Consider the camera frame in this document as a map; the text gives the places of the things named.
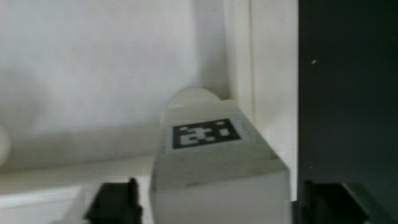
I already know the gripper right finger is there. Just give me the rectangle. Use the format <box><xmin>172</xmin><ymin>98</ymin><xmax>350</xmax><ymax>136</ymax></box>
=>
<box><xmin>293</xmin><ymin>181</ymin><xmax>391</xmax><ymax>224</ymax></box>

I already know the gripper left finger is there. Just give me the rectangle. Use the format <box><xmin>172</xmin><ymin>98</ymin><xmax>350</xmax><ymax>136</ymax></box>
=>
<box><xmin>84</xmin><ymin>178</ymin><xmax>142</xmax><ymax>224</ymax></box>

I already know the white leg with tag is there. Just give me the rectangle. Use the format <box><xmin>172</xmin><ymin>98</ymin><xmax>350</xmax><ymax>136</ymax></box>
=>
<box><xmin>149</xmin><ymin>88</ymin><xmax>291</xmax><ymax>224</ymax></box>

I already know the white square tabletop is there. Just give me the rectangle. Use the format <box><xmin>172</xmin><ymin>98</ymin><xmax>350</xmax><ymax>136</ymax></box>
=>
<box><xmin>0</xmin><ymin>0</ymin><xmax>299</xmax><ymax>224</ymax></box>

